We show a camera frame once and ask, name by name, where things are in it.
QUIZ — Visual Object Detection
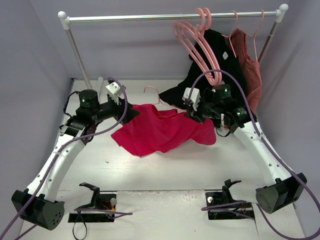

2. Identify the red t shirt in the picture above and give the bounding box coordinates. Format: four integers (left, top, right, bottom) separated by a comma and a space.
111, 104, 217, 157

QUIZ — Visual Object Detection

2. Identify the thin pink wire hanger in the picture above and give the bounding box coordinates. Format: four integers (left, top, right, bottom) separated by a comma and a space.
143, 85, 186, 113

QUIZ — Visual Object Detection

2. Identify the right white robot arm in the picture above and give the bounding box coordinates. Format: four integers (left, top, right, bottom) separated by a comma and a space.
182, 84, 303, 214

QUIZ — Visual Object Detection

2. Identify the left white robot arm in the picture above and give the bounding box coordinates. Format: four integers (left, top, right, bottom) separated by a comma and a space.
11, 86, 139, 231

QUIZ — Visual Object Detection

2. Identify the black t shirt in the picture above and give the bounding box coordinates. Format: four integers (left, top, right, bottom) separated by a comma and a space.
159, 29, 248, 109

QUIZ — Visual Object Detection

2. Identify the thick pink plastic hanger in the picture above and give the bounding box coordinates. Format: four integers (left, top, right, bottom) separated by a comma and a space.
180, 7, 223, 85

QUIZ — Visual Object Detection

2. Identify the pink hanger holding black shirt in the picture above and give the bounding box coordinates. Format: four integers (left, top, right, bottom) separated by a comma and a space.
222, 10, 238, 58

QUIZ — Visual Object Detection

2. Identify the pink hanger holding tank top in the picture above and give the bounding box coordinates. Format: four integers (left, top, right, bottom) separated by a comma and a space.
244, 9, 265, 63

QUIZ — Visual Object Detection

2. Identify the rust red tank top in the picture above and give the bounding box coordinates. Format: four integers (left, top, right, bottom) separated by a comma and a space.
230, 28, 262, 114

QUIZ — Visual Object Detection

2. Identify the white metal clothes rack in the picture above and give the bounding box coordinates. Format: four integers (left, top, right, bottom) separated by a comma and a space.
57, 3, 289, 89

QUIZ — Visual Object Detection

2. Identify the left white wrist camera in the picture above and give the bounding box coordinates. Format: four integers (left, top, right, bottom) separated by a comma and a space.
105, 81, 126, 105

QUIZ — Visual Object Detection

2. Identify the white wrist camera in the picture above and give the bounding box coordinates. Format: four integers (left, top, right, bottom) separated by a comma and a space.
182, 87, 201, 112
105, 81, 126, 105

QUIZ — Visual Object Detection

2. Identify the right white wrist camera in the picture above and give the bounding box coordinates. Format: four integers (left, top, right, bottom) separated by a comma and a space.
182, 87, 201, 112

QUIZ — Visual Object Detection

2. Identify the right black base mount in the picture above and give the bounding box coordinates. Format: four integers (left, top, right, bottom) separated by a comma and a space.
204, 179, 255, 221

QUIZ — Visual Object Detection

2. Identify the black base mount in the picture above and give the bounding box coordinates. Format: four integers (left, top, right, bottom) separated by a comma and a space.
204, 179, 255, 221
68, 182, 117, 224

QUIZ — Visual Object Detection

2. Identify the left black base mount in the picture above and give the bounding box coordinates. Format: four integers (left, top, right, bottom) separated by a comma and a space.
68, 182, 117, 224

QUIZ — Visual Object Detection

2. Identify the black looped cable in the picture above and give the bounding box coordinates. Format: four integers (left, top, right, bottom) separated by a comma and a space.
72, 214, 88, 240

